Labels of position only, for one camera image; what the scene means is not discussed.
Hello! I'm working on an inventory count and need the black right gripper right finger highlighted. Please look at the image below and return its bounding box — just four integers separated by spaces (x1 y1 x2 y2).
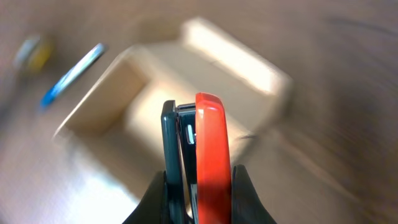
231 164 276 224

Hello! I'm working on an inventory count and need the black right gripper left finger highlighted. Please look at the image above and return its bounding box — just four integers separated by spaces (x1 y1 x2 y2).
123 171 170 224

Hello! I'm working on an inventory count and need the red and black stapler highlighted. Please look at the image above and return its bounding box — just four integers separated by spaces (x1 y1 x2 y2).
160 93 232 223

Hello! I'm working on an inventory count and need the blue whiteboard marker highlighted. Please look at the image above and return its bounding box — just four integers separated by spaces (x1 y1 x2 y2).
40 43 106 108

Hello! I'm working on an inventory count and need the yellow tape roll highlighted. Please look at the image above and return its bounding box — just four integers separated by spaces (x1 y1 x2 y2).
13 34 54 73

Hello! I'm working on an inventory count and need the open cardboard box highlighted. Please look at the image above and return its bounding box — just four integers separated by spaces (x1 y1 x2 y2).
54 18 292 199

